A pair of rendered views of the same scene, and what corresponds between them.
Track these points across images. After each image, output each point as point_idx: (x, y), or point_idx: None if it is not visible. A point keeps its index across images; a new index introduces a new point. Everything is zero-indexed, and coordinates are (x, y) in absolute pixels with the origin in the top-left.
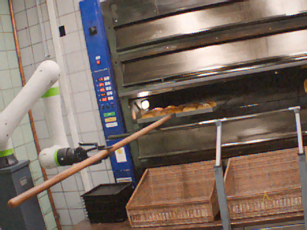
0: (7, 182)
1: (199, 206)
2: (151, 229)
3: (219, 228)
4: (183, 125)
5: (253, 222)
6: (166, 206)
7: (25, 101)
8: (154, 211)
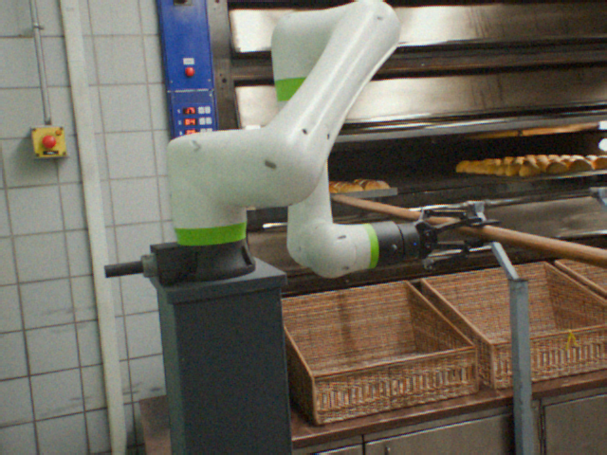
0: (258, 318)
1: (456, 362)
2: (370, 423)
3: (502, 405)
4: (417, 209)
5: (560, 388)
6: (395, 367)
7: (356, 86)
8: (370, 379)
